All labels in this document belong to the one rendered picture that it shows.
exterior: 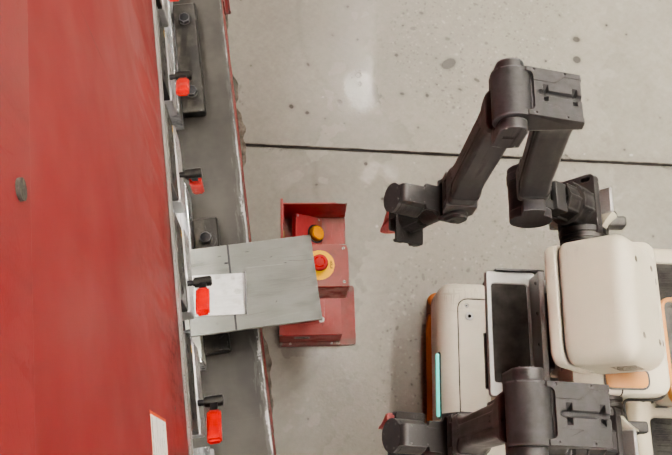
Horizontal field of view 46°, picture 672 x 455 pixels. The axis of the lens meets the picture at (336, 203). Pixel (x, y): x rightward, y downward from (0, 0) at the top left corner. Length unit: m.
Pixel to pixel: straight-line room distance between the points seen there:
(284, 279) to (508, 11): 1.87
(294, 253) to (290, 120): 1.28
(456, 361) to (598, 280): 1.09
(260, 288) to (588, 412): 0.80
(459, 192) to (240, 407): 0.66
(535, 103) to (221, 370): 0.92
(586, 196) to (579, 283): 0.24
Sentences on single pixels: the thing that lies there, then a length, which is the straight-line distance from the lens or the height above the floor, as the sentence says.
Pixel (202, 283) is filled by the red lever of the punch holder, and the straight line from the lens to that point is 1.35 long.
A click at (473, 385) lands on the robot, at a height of 0.28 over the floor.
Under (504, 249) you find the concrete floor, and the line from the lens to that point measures 2.78.
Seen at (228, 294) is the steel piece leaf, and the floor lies 1.00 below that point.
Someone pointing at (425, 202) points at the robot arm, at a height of 1.21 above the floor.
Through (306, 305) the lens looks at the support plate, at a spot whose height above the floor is 1.00.
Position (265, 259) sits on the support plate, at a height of 1.00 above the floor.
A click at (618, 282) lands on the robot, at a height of 1.39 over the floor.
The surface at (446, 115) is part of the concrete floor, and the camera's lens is 2.93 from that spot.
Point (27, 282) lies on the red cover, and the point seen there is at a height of 2.17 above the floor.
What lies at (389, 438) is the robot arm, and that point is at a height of 1.19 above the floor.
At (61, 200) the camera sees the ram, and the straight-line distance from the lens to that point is 0.59.
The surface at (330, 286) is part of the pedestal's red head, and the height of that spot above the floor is 0.77.
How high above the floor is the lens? 2.56
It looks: 69 degrees down
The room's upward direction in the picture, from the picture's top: 9 degrees clockwise
